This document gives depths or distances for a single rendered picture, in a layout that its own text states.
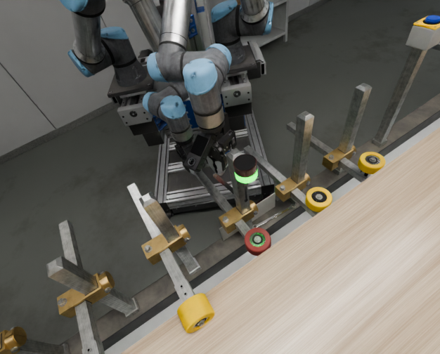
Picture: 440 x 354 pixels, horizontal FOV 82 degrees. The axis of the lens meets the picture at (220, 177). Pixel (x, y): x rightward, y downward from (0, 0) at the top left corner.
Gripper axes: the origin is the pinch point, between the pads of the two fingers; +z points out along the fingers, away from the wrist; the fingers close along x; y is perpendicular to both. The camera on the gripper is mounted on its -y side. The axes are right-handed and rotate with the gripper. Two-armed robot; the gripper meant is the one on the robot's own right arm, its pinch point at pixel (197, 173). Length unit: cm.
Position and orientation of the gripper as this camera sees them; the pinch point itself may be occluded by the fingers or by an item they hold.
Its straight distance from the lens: 107.8
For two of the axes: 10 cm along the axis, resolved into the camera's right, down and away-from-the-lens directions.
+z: 1.6, 6.3, 7.6
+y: -5.2, -6.0, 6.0
